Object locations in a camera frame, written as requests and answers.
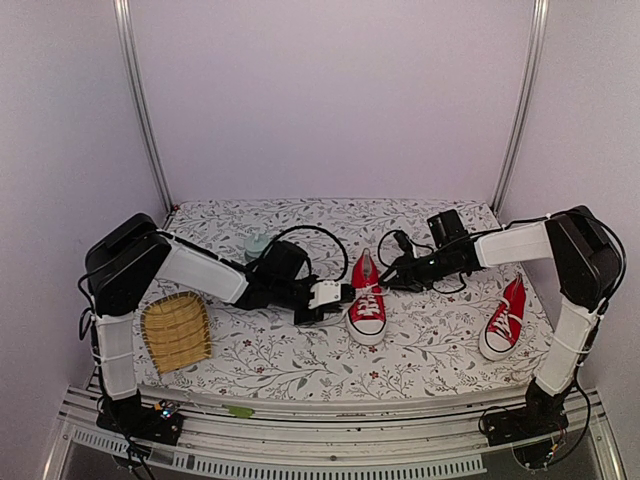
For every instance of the front aluminium rail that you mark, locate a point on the front aluminium rail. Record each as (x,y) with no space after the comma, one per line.
(421,438)

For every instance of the woven bamboo basket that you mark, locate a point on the woven bamboo basket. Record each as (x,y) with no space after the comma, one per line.
(176,332)

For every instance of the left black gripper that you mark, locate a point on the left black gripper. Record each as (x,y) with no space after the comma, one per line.
(318,316)

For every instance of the aluminium frame post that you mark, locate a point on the aluminium frame post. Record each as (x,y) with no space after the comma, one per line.
(526,94)
(124,25)

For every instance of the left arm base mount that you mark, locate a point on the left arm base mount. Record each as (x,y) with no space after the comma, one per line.
(132,419)

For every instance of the floral patterned table mat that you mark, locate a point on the floral patterned table mat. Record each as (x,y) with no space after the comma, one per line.
(431,347)

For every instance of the right aluminium frame post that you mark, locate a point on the right aluminium frame post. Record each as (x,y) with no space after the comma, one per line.
(526,94)

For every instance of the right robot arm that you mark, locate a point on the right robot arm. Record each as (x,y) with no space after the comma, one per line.
(588,261)

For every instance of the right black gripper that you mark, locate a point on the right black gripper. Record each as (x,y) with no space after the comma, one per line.
(409,278)

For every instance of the green tape piece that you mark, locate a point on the green tape piece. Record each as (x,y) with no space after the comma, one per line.
(239,411)

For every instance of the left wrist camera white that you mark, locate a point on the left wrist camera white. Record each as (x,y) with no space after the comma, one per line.
(329,292)

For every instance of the red sneaker with laces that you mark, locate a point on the red sneaker with laces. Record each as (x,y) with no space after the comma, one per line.
(365,318)

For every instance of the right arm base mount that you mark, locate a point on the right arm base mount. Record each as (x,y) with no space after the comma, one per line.
(536,418)

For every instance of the left aluminium frame post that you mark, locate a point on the left aluminium frame post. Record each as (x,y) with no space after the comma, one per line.
(124,25)

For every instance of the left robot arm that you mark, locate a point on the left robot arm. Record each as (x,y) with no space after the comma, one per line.
(121,267)

